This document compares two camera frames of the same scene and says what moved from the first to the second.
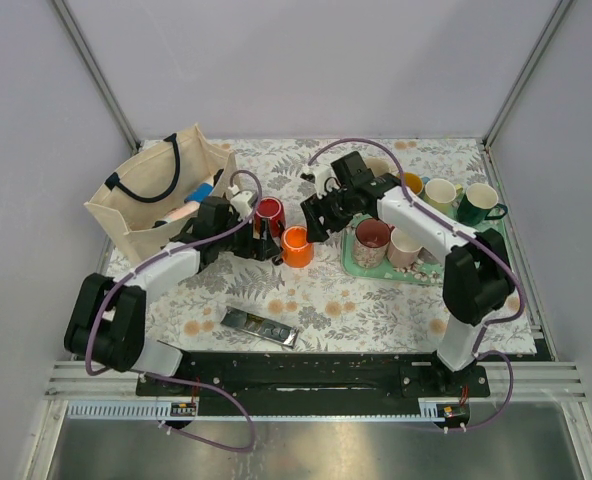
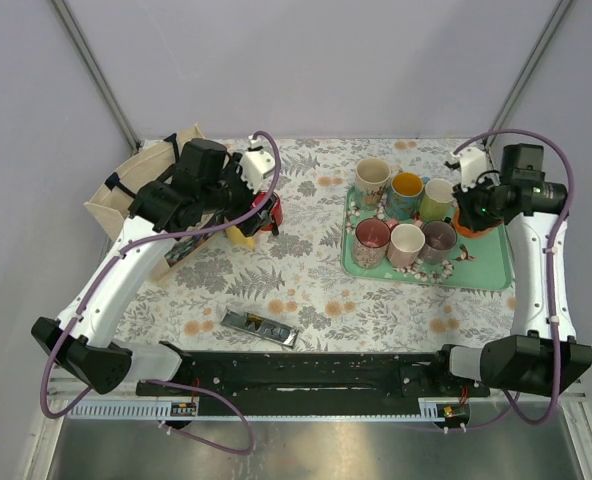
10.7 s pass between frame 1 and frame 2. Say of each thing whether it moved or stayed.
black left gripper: moved
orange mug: moved
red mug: moved
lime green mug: stayed
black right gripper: moved
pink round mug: stayed
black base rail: stayed
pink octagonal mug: stayed
